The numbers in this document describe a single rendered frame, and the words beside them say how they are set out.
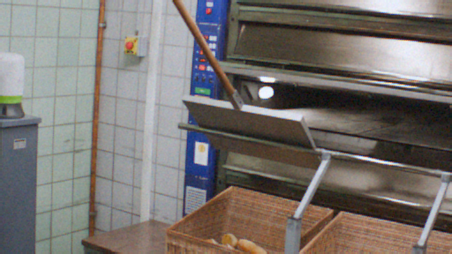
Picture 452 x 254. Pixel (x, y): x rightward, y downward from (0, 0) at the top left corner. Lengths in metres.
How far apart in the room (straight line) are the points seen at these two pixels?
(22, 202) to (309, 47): 1.39
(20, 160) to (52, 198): 1.03
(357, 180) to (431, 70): 0.58
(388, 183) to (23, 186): 1.50
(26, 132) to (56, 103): 0.94
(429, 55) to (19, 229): 1.79
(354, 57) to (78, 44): 1.52
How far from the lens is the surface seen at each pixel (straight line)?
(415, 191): 3.00
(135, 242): 3.35
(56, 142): 3.80
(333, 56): 3.09
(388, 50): 3.01
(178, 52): 3.56
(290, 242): 2.60
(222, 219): 3.38
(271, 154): 2.98
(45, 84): 3.69
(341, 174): 3.12
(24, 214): 2.92
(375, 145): 3.04
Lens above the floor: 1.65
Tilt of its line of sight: 8 degrees down
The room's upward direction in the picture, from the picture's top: 5 degrees clockwise
